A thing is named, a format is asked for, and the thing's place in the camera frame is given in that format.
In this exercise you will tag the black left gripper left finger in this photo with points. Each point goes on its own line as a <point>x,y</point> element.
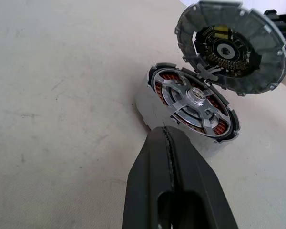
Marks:
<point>147,171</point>

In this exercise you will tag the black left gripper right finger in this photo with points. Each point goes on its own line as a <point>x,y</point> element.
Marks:
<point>197,171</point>

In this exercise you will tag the silver motor cover circuit board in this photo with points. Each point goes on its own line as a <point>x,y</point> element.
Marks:
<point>259,35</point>

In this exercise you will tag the grey motor housing copper windings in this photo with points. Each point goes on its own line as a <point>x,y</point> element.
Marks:
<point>152,105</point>

